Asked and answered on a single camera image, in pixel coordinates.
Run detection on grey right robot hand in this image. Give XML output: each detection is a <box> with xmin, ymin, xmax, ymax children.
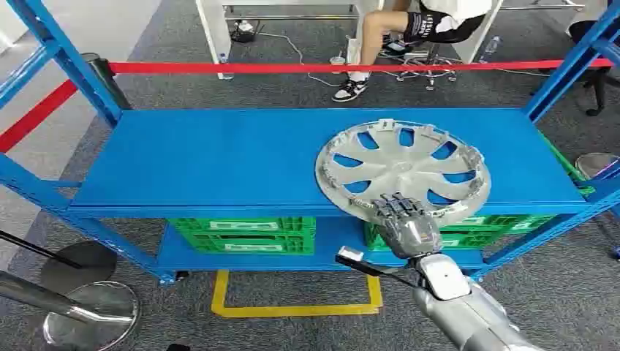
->
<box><xmin>370</xmin><ymin>192</ymin><xmax>444</xmax><ymax>260</ymax></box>

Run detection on silver wheel hubcap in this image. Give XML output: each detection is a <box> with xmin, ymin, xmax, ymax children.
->
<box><xmin>314</xmin><ymin>118</ymin><xmax>493</xmax><ymax>227</ymax></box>

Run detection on office chair wheel base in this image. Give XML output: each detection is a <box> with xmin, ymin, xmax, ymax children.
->
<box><xmin>377</xmin><ymin>44</ymin><xmax>459</xmax><ymax>91</ymax></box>

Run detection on chrome round stanchion base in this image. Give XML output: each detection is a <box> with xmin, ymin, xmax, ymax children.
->
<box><xmin>575</xmin><ymin>151</ymin><xmax>620</xmax><ymax>181</ymax></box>

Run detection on clear plastic bottle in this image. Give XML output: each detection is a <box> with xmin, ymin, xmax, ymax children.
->
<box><xmin>478</xmin><ymin>35</ymin><xmax>503</xmax><ymax>65</ymax></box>
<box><xmin>217</xmin><ymin>52</ymin><xmax>235</xmax><ymax>81</ymax></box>

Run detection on red barrier belt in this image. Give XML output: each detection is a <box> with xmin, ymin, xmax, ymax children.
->
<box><xmin>108</xmin><ymin>58</ymin><xmax>614</xmax><ymax>76</ymax></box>
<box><xmin>0</xmin><ymin>79</ymin><xmax>79</xmax><ymax>154</ymax></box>

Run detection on person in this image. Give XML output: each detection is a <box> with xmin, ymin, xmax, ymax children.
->
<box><xmin>331</xmin><ymin>0</ymin><xmax>493</xmax><ymax>103</ymax></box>

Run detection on blue metal shelf rack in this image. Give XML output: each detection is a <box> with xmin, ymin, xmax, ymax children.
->
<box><xmin>0</xmin><ymin>0</ymin><xmax>620</xmax><ymax>287</ymax></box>

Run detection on black office chair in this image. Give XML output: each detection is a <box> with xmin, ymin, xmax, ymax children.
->
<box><xmin>567</xmin><ymin>19</ymin><xmax>620</xmax><ymax>118</ymax></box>

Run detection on white desk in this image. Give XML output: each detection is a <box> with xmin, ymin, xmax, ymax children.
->
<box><xmin>195</xmin><ymin>0</ymin><xmax>587</xmax><ymax>81</ymax></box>

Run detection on dark stanchion with round base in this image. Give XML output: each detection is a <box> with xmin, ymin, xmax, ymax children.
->
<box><xmin>0</xmin><ymin>229</ymin><xmax>118</xmax><ymax>295</ymax></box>

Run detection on pale wrist camera on bracket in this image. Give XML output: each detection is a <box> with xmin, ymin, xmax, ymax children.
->
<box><xmin>335</xmin><ymin>245</ymin><xmax>418</xmax><ymax>290</ymax></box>

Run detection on white cable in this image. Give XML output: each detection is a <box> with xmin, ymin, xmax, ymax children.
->
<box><xmin>255</xmin><ymin>31</ymin><xmax>342</xmax><ymax>88</ymax></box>

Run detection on black charger with cables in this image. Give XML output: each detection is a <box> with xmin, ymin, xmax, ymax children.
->
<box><xmin>229</xmin><ymin>19</ymin><xmax>261</xmax><ymax>44</ymax></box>

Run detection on black stanchion post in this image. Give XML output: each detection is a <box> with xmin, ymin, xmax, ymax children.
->
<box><xmin>80</xmin><ymin>52</ymin><xmax>133</xmax><ymax>111</ymax></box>

